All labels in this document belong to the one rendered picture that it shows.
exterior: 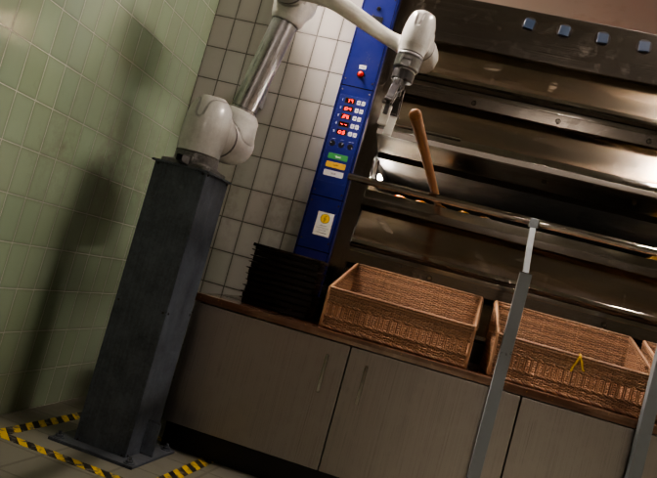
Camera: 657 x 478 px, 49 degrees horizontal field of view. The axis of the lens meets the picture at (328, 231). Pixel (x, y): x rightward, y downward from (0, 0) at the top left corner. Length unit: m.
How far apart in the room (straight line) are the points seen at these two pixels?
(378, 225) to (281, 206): 0.44
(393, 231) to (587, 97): 0.99
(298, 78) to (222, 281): 0.97
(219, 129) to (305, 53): 0.92
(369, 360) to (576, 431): 0.73
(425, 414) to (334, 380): 0.34
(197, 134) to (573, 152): 1.57
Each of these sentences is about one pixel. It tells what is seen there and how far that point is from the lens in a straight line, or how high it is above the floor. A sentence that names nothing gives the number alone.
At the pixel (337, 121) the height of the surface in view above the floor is 1.43.
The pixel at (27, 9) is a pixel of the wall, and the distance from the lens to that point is 2.38.
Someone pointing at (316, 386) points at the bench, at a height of 0.38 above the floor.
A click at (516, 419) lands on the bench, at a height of 0.47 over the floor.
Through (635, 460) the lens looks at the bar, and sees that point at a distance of 2.62.
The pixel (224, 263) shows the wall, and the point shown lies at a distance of 3.28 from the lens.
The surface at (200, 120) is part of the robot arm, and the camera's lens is 2.58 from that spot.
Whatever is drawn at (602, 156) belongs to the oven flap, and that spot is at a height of 1.55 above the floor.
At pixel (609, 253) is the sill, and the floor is 1.16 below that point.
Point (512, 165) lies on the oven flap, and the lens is 3.04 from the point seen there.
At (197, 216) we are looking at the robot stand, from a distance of 2.51.
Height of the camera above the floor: 0.76
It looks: 3 degrees up
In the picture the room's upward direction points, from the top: 15 degrees clockwise
